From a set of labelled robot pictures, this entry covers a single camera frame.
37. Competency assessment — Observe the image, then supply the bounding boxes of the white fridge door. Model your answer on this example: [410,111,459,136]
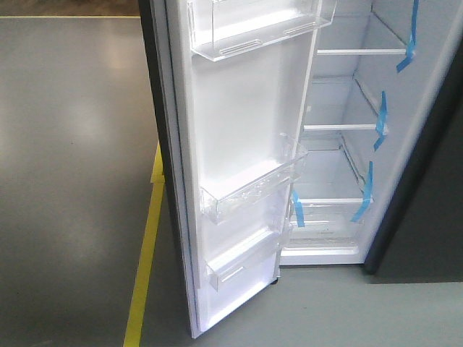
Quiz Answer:
[138,1,328,338]

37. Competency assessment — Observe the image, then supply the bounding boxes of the clear fridge crisper drawer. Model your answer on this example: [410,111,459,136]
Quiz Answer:
[290,202,365,239]

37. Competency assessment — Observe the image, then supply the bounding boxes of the dark grey fridge body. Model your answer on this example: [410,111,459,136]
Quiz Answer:
[281,1,462,283]

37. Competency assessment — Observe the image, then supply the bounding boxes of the clear middle door bin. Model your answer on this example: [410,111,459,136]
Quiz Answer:
[200,133,308,224]

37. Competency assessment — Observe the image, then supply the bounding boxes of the clear door bin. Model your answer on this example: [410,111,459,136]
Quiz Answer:
[187,0,338,62]
[200,133,308,224]
[207,218,293,291]

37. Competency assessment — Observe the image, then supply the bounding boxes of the clear lower door bin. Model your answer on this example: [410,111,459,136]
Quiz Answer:
[207,218,293,291]

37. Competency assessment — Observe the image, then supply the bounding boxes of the clear upper door bin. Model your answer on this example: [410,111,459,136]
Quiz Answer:
[187,0,338,62]

